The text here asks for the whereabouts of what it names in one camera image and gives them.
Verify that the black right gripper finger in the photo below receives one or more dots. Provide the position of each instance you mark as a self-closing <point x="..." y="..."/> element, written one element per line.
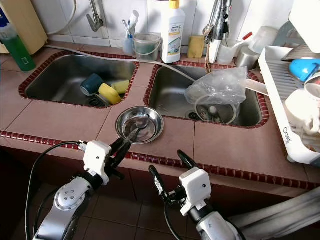
<point x="156" y="181"/>
<point x="186" y="159"/>

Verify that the stainless steel spoon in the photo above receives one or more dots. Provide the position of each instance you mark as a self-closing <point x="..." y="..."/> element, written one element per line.
<point x="141" y="121"/>

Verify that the stainless steel bowl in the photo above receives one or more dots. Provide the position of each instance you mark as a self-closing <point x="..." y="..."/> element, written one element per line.
<point x="152" y="125"/>

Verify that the yellow bowl with grey base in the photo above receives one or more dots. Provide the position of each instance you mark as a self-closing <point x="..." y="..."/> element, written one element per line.
<point x="110" y="93"/>

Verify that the teal ceramic mug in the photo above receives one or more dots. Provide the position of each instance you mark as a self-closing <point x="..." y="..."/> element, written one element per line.
<point x="91" y="84"/>

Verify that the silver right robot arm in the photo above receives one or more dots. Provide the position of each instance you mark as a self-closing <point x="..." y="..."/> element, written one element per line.
<point x="215" y="230"/>

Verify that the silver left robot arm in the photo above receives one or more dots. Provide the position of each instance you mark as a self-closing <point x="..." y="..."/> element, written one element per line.
<point x="70" y="205"/>

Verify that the clear round plastic container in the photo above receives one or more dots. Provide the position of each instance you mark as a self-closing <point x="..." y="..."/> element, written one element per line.
<point x="215" y="112"/>

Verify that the yellow green scouring sponge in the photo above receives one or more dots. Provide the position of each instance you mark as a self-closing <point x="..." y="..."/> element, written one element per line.
<point x="122" y="86"/>

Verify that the steel sink basin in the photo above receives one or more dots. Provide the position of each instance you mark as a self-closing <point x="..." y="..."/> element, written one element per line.
<point x="167" y="95"/>
<point x="50" y="80"/>

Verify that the clear plastic bag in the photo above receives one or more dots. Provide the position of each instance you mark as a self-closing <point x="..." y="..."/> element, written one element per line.
<point x="217" y="87"/>

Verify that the clear toothbrush cup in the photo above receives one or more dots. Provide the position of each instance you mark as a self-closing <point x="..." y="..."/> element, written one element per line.
<point x="129" y="46"/>

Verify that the white rack drain spout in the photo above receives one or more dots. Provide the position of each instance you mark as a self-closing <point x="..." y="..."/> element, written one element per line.
<point x="257" y="87"/>

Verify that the clear small plastic bucket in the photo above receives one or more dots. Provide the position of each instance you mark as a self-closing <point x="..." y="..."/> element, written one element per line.
<point x="146" y="47"/>

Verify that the mustard yellow sponge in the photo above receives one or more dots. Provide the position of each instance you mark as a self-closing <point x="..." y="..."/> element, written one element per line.
<point x="195" y="47"/>

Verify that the clear plastic cup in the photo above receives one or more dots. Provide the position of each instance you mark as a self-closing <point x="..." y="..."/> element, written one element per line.
<point x="226" y="54"/>

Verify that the white dish rack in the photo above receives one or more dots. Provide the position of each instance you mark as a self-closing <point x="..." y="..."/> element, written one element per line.
<point x="277" y="90"/>

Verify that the blue white toothbrush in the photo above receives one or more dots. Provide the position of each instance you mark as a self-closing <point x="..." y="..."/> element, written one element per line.
<point x="128" y="30"/>

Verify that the stainless steel cup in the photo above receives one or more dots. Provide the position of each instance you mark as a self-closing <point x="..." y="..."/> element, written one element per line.
<point x="246" y="57"/>

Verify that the white bottle yellow cap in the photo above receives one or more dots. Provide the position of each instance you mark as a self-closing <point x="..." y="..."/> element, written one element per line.
<point x="172" y="35"/>

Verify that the white ceramic cup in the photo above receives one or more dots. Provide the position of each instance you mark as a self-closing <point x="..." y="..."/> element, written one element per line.
<point x="300" y="107"/>

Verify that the green dish soap bottle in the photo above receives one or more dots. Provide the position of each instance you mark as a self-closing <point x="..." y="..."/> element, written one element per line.
<point x="17" y="50"/>

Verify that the chrome sink faucet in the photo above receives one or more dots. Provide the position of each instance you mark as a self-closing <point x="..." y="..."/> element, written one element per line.
<point x="222" y="22"/>

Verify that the clear plastic jug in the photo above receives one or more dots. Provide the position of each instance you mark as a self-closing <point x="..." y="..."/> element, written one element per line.
<point x="264" y="40"/>

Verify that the blue plastic bowl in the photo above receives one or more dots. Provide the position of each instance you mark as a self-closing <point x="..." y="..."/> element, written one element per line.
<point x="302" y="70"/>

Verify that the beige water purifier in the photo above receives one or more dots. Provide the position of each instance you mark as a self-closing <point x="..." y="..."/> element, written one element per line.
<point x="30" y="20"/>

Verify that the white cutlery holder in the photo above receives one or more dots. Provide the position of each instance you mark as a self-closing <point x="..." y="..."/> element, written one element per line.
<point x="305" y="17"/>

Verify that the chrome wall tap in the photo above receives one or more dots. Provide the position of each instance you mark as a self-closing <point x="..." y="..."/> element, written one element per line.
<point x="95" y="21"/>

